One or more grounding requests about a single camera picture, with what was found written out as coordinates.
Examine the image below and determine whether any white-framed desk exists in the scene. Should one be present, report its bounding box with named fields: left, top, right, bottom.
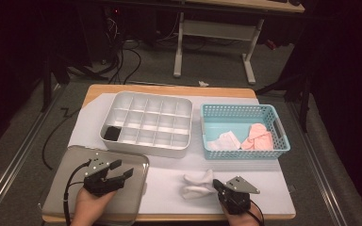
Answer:
left=173, top=0, right=305, bottom=86

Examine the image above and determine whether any left hand-held gripper cable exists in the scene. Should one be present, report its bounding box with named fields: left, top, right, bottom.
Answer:
left=63, top=159, right=92, bottom=226

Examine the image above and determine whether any thin black floor cable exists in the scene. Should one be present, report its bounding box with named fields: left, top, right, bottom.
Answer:
left=41, top=107, right=81, bottom=173

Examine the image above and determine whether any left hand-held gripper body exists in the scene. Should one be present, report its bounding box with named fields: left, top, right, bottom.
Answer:
left=83, top=158, right=123, bottom=198

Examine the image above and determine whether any metal floor rail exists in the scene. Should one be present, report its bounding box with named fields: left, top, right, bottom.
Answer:
left=0, top=86, right=64, bottom=220
left=287, top=102, right=350, bottom=226

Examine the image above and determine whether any black floor cable bundle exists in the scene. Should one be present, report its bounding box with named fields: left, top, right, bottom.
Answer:
left=105, top=17, right=142, bottom=86

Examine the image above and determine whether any pink sock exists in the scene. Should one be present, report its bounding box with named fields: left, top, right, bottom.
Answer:
left=249, top=122, right=269, bottom=139
left=240, top=131, right=275, bottom=151

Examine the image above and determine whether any black sock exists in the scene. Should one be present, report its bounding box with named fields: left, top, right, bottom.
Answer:
left=103, top=125, right=122, bottom=142

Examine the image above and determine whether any dark equipment with red light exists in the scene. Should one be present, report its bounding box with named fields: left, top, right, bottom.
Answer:
left=102, top=4, right=126, bottom=64

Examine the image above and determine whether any hand-held gripper cable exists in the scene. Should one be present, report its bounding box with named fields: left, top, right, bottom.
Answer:
left=248, top=201, right=265, bottom=226
left=63, top=159, right=92, bottom=226

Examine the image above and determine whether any white table cover sheet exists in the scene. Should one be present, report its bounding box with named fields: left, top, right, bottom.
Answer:
left=67, top=92, right=296, bottom=216

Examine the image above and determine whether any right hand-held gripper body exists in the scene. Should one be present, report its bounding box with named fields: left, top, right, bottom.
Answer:
left=217, top=175, right=261, bottom=216

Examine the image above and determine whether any black metal stand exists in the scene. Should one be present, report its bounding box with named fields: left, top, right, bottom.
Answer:
left=41, top=53, right=109, bottom=113
left=255, top=72, right=315, bottom=133

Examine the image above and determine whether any person's right hand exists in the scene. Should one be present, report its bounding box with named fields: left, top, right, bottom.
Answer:
left=221, top=203, right=263, bottom=226

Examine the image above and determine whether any translucent grey box lid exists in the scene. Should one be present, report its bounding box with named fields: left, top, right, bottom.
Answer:
left=38, top=144, right=150, bottom=225

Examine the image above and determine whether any right hand-held gripper cable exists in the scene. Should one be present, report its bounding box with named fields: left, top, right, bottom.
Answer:
left=248, top=201, right=265, bottom=226

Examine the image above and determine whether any white divided storage box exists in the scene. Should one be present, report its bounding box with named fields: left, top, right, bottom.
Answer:
left=99, top=90, right=194, bottom=159

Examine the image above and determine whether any light blue perforated basket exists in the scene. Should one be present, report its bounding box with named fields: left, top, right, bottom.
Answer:
left=200, top=103, right=291, bottom=161

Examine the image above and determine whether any person's left hand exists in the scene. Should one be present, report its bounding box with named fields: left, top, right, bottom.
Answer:
left=70, top=187, right=117, bottom=226

